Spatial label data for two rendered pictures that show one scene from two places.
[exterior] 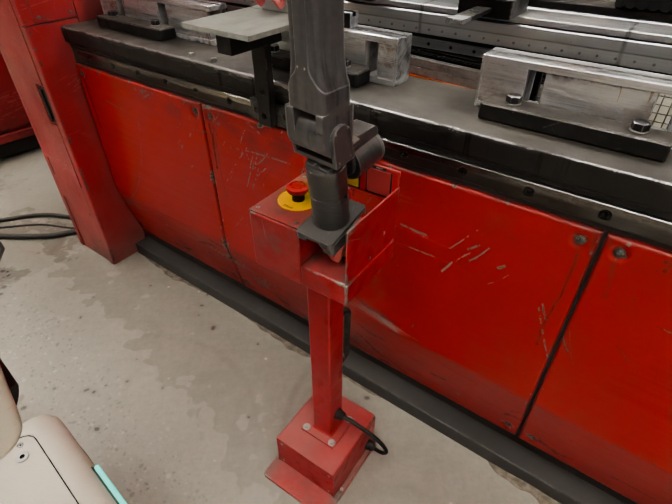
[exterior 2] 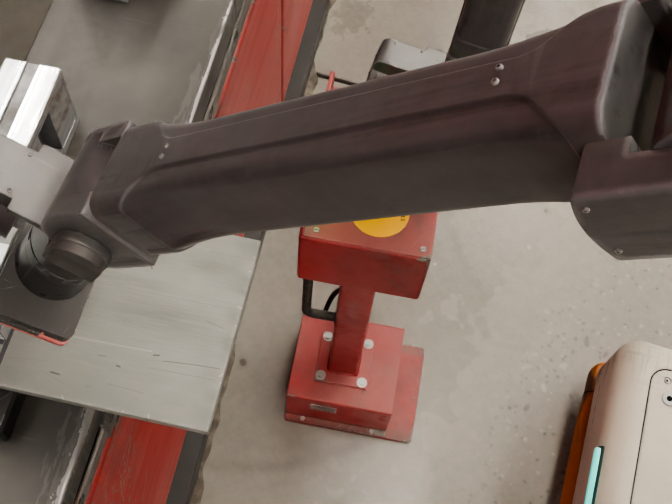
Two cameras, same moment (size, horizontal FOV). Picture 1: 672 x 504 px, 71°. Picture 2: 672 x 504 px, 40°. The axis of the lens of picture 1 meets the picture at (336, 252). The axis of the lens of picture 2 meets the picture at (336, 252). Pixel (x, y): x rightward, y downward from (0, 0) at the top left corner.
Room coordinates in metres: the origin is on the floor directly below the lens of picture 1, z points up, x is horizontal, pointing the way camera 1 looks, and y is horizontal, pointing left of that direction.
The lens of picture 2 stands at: (1.01, 0.51, 1.73)
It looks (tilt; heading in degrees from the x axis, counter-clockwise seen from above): 63 degrees down; 240
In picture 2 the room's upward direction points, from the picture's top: 7 degrees clockwise
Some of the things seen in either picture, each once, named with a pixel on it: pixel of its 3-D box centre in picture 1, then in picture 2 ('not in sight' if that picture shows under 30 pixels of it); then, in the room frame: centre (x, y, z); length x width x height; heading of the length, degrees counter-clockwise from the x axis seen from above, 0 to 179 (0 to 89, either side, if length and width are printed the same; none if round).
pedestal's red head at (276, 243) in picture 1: (324, 220); (375, 188); (0.67, 0.02, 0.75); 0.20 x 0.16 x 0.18; 56
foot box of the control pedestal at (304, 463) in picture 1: (321, 446); (358, 374); (0.65, 0.04, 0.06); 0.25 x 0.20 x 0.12; 146
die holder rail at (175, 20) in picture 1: (160, 12); not in sight; (1.48, 0.50, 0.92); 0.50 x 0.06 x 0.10; 54
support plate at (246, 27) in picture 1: (262, 19); (88, 301); (1.04, 0.15, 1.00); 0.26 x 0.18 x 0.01; 144
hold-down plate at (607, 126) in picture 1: (569, 125); not in sight; (0.75, -0.39, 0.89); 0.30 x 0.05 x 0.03; 54
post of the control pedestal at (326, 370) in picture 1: (326, 355); (355, 303); (0.67, 0.02, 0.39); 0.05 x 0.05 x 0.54; 56
